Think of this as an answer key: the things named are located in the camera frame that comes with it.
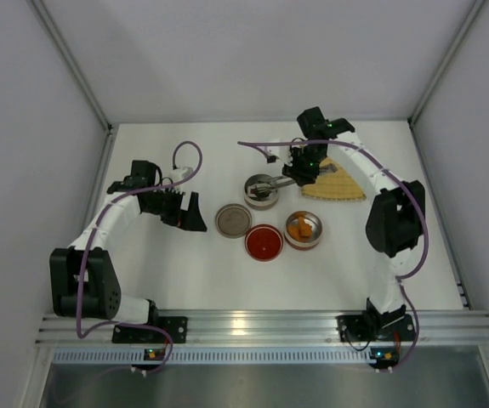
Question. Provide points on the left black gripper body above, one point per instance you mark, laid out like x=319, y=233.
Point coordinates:
x=180, y=212

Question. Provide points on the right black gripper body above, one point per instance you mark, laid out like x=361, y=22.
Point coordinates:
x=294, y=173

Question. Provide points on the metal tongs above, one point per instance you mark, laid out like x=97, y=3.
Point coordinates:
x=285, y=181

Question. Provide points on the orange fried food piece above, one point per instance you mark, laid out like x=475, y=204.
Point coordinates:
x=305, y=229

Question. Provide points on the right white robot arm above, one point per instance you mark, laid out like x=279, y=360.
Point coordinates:
x=396, y=228

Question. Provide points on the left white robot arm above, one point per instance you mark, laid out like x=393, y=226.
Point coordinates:
x=84, y=282

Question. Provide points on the bamboo mat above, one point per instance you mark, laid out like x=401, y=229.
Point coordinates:
x=333, y=184

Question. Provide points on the grey round lid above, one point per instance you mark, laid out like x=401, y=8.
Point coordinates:
x=233, y=220

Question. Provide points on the upper steel round container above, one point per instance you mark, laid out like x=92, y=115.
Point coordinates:
x=260, y=192

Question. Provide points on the steel round container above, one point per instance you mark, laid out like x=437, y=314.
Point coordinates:
x=260, y=192
x=299, y=243

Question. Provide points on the red round lid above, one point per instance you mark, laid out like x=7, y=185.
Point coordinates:
x=263, y=242

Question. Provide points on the lower steel round container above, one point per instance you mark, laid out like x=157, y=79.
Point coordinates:
x=299, y=243

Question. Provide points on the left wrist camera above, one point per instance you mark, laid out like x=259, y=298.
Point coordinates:
x=180, y=173

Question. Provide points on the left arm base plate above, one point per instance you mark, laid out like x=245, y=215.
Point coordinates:
x=155, y=333

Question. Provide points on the aluminium rail frame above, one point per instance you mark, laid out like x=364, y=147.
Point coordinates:
x=261, y=337

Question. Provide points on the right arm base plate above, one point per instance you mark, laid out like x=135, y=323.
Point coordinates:
x=356, y=329

